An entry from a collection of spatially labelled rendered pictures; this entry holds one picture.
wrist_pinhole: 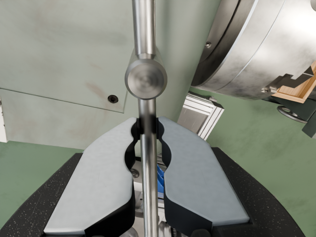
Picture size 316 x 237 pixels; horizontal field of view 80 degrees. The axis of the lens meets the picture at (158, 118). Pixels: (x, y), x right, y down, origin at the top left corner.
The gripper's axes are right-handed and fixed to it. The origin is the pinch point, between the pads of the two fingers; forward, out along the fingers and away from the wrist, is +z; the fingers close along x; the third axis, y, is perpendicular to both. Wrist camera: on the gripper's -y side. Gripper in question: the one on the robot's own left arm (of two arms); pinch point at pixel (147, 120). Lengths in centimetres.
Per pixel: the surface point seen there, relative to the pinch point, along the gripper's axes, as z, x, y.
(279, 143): 139, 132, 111
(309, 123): 50, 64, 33
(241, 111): 139, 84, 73
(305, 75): 18.2, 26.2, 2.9
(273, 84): 18.4, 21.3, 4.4
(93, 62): 12.8, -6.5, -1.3
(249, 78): 17.3, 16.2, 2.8
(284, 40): 14.6, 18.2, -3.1
